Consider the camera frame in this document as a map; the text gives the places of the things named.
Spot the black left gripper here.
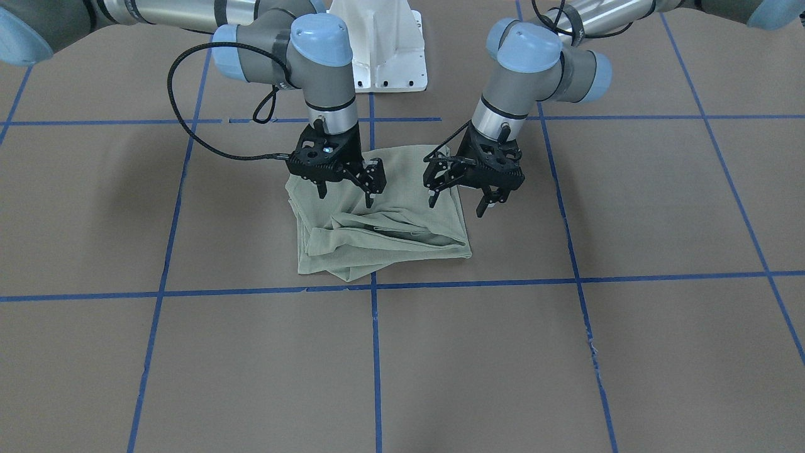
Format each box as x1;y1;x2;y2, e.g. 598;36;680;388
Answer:
423;125;525;218

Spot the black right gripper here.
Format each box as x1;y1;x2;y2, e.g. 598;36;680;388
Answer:
287;124;386;208

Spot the green long-sleeve shirt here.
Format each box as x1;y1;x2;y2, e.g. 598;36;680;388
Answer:
286;145;472;282

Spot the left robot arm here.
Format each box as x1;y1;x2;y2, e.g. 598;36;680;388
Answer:
423;1;803;217

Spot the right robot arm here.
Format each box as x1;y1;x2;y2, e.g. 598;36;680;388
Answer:
1;1;386;207

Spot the white central column base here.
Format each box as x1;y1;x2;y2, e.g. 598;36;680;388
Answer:
328;1;428;94

